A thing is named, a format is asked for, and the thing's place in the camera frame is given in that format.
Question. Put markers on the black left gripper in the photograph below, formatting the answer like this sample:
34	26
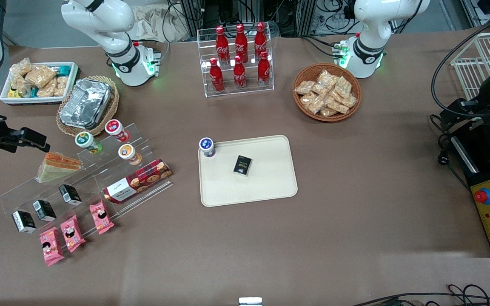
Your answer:
484	103

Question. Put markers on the triangle sandwich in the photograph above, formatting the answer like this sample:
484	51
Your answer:
58	168

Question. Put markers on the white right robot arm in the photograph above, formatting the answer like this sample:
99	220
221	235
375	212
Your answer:
117	25

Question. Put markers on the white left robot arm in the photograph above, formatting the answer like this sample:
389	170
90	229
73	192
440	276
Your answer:
372	25

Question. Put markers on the beige plastic tray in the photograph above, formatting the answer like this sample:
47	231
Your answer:
266	182

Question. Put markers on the white rectangular bin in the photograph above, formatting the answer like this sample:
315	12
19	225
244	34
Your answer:
36	101

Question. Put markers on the yellow snack packet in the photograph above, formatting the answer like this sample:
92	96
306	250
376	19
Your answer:
13	92

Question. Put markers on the clear bagged puffed snack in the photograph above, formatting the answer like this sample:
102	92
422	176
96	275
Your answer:
20	67
61	86
40	75
21	85
47	89

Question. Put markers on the black machine yellow panel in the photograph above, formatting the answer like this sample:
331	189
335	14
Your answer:
483	163

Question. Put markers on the green lid yogurt cup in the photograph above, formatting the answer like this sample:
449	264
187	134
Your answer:
84	139

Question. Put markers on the clear acrylic step stand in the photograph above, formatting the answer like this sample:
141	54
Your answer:
19	197
104	170

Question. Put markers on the silver foil container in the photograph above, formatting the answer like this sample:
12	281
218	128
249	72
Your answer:
85	104

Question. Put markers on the black white small carton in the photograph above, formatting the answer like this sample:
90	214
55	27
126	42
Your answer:
70	194
24	221
44	210

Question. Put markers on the teal snack packet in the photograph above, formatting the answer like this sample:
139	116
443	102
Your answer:
61	69

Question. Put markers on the red emergency button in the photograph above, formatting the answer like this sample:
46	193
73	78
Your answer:
483	195

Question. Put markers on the red lid yogurt cup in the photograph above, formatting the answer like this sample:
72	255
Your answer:
114	126

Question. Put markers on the oval tan wicker basket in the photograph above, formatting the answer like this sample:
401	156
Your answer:
114	102

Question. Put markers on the orange lid yogurt cup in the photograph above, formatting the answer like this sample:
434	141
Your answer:
126	151

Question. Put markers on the pink snack packet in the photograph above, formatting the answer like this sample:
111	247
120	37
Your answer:
101	216
72	233
51	246

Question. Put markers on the clear bagged cracker packet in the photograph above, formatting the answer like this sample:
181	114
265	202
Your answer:
328	112
343	86
316	106
349	101
308	100
320	90
337	106
304	87
326	78

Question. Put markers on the red plaid cookie box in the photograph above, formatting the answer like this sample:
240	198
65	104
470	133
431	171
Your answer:
138	180

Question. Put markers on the round brown wicker basket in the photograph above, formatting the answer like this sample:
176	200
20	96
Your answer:
306	70

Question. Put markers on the beige crumpled cloth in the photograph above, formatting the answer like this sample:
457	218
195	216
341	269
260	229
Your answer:
155	25

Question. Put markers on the blue lid yogurt cup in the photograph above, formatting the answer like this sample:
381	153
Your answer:
206	144

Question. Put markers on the red cola bottle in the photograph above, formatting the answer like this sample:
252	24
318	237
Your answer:
222	44
216	77
260	40
239	75
263	70
241	42

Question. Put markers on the black carton gold print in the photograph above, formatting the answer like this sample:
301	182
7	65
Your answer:
242	165

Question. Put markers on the clear acrylic bottle rack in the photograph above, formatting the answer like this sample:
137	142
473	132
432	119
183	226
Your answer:
245	92

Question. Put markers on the small white box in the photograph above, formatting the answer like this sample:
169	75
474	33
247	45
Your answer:
250	301

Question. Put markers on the aluminium frame rack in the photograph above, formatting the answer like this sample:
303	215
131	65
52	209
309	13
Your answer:
194	12

